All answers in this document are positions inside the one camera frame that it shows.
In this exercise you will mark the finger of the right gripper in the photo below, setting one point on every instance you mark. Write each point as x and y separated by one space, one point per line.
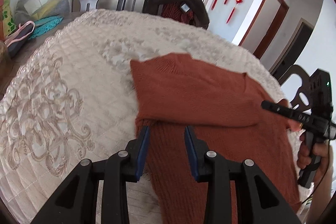
280 110

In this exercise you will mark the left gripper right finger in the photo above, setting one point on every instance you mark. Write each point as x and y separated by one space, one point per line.
257 199

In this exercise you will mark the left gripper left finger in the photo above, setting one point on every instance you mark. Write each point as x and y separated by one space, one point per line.
75 199

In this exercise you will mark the rust orange knit sweater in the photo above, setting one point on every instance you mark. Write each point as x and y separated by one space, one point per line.
224 108

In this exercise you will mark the person's right hand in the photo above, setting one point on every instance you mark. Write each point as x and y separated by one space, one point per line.
313 159

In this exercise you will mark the cream quilted bedspread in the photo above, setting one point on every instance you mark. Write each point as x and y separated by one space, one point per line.
73 98

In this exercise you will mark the grey pink slipper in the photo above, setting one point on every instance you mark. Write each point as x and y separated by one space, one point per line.
15 41

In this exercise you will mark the dark brown jacket on chair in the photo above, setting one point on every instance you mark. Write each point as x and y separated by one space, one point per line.
191 12

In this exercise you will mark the teal woven mat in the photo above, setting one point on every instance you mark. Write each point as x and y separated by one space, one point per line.
44 25

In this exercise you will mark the green floral box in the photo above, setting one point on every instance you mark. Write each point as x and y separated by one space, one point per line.
7 22

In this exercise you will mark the brown wooden door frame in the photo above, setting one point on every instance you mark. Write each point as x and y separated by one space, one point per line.
264 26

